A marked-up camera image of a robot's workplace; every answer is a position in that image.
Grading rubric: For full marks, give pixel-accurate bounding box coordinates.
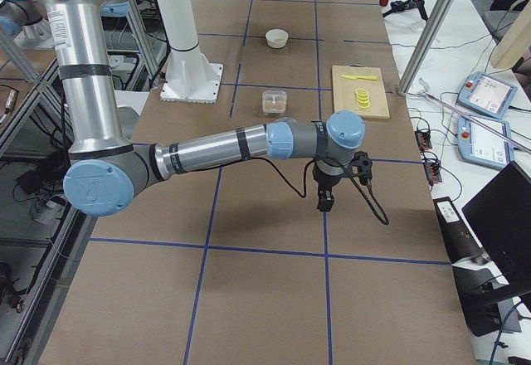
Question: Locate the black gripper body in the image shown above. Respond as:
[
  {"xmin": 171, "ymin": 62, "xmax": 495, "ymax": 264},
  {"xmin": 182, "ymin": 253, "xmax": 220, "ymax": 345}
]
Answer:
[{"xmin": 312, "ymin": 165, "xmax": 345, "ymax": 212}]

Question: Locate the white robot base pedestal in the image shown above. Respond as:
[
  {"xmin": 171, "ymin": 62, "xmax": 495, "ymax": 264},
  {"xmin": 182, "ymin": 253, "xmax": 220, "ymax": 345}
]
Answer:
[{"xmin": 157, "ymin": 0, "xmax": 223, "ymax": 104}]

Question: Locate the teach pendant upper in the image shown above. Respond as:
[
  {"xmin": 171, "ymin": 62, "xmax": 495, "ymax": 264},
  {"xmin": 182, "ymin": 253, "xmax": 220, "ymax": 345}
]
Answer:
[{"xmin": 457, "ymin": 71, "xmax": 518, "ymax": 119}]

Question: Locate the aluminium frame post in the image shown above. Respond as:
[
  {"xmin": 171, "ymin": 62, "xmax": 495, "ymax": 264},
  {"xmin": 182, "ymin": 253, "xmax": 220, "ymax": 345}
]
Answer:
[{"xmin": 397, "ymin": 0, "xmax": 453, "ymax": 96}]

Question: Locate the black tripod stand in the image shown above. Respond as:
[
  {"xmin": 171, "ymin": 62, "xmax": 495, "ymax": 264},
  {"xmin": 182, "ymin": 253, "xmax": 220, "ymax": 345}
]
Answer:
[{"xmin": 382, "ymin": 0, "xmax": 428, "ymax": 22}]

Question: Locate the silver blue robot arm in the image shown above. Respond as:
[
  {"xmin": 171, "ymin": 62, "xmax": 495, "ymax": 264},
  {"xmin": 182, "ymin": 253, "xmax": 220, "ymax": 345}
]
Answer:
[
  {"xmin": 1, "ymin": 0, "xmax": 42, "ymax": 37},
  {"xmin": 35, "ymin": 0, "xmax": 373, "ymax": 217}
]

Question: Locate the black box with label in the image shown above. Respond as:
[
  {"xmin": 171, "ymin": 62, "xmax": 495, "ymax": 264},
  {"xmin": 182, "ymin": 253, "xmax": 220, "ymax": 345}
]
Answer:
[{"xmin": 433, "ymin": 197, "xmax": 489, "ymax": 265}]

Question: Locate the clear plastic egg box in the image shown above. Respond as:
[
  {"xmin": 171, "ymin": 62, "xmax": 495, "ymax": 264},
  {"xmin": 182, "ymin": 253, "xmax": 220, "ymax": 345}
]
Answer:
[{"xmin": 261, "ymin": 90, "xmax": 287, "ymax": 115}]

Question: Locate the teach pendant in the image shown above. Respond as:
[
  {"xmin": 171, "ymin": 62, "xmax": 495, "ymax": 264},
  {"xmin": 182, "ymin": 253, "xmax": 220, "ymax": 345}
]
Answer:
[
  {"xmin": 457, "ymin": 71, "xmax": 518, "ymax": 119},
  {"xmin": 457, "ymin": 116, "xmax": 514, "ymax": 170}
]

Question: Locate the wooden cutting board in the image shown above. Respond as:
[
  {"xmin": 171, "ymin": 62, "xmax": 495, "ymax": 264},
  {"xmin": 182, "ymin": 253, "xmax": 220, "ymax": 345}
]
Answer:
[{"xmin": 332, "ymin": 66, "xmax": 390, "ymax": 119}]

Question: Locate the yellow plastic knife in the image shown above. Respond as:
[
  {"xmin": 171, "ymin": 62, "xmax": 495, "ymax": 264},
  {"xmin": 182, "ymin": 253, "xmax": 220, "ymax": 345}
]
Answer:
[{"xmin": 340, "ymin": 74, "xmax": 378, "ymax": 81}]

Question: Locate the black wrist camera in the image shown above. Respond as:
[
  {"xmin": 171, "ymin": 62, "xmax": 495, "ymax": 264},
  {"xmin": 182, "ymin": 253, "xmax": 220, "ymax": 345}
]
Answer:
[{"xmin": 349, "ymin": 151, "xmax": 373, "ymax": 187}]

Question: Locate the black laptop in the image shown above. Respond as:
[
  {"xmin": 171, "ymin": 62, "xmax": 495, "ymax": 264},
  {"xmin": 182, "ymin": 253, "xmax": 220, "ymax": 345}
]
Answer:
[{"xmin": 462, "ymin": 161, "xmax": 530, "ymax": 294}]

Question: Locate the teach pendant lower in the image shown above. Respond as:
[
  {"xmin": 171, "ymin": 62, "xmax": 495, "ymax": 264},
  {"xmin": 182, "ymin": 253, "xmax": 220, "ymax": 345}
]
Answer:
[{"xmin": 457, "ymin": 116, "xmax": 514, "ymax": 170}]

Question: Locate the white paper bowl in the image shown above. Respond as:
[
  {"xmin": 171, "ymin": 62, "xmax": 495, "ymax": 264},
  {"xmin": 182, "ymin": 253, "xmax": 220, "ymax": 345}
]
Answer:
[{"xmin": 265, "ymin": 29, "xmax": 289, "ymax": 49}]

